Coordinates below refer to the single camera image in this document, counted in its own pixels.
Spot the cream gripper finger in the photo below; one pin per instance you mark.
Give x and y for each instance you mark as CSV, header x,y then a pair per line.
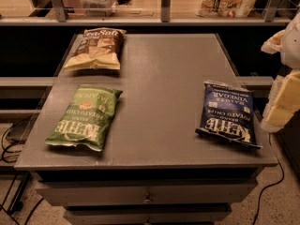
x,y
274,118
288,96

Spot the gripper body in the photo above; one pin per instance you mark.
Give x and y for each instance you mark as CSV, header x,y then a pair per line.
x,y
292,49

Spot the blue Kettle chip bag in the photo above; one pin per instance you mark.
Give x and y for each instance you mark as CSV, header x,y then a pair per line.
x,y
228,114

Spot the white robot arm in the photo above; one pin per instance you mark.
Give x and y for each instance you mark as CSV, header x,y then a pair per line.
x,y
289,55

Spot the colourful printed bag on shelf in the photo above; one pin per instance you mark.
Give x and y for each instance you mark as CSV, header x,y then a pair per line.
x,y
225,8

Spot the brown sea salt chip bag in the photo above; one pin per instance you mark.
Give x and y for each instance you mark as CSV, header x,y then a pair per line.
x,y
98,49

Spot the green Kettle jalapeno chip bag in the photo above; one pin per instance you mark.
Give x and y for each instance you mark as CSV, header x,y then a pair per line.
x,y
87,119

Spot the grey drawer cabinet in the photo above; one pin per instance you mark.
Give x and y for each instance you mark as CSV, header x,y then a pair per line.
x,y
152,146

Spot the drawer knob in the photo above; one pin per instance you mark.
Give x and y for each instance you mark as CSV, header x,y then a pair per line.
x,y
147,199

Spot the clear plastic container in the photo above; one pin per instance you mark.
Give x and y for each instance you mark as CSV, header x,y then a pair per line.
x,y
101,8

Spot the metal shelf rail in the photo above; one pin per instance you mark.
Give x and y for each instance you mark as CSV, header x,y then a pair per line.
x,y
139,13

